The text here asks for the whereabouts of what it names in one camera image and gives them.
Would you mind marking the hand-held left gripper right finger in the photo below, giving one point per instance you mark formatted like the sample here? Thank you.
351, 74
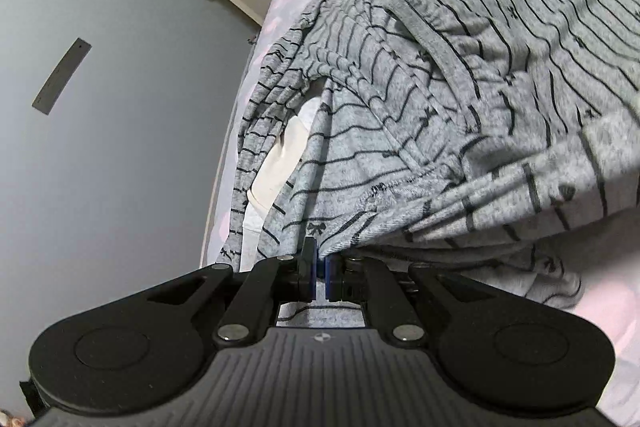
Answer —
329, 279

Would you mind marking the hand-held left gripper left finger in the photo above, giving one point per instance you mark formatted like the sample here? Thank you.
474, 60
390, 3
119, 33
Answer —
314, 274

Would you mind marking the grey striped bow print pants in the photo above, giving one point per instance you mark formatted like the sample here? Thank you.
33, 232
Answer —
350, 157

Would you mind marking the grey striped top black tag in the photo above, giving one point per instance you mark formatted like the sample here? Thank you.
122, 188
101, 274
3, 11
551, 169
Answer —
500, 7

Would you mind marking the cream white garment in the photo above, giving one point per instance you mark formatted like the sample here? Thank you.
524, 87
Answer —
277, 167

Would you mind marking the long grey wall plate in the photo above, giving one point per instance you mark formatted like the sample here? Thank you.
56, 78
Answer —
62, 76

